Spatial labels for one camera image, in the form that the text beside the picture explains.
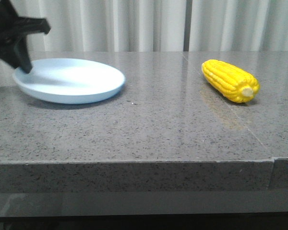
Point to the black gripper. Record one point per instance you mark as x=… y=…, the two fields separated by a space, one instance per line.
x=15 y=52

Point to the light blue round plate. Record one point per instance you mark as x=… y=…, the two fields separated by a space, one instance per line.
x=70 y=80

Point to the yellow corn cob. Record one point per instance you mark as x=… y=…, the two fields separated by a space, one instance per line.
x=232 y=82

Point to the white pleated curtain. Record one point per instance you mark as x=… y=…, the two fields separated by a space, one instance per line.
x=159 y=25

